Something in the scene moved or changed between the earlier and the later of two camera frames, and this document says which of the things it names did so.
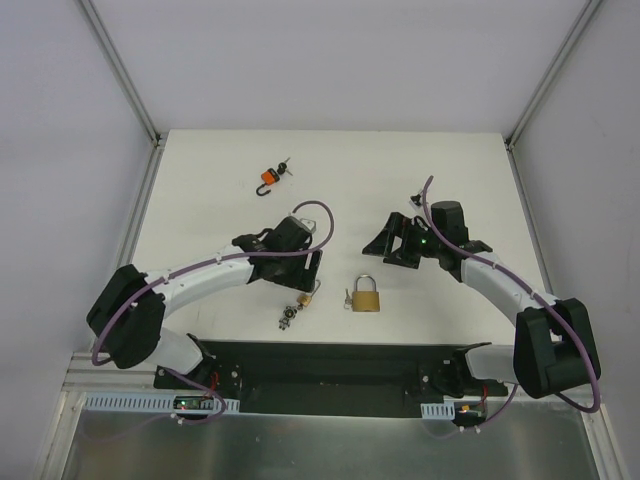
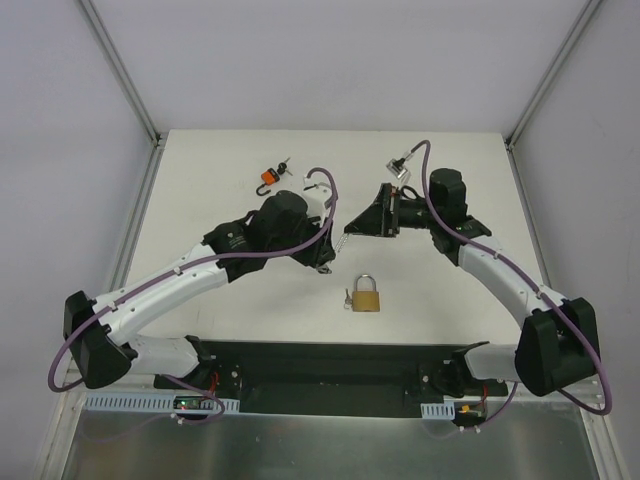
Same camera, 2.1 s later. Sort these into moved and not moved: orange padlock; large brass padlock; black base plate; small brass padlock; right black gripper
Moved: small brass padlock; right black gripper
Not moved: orange padlock; large brass padlock; black base plate
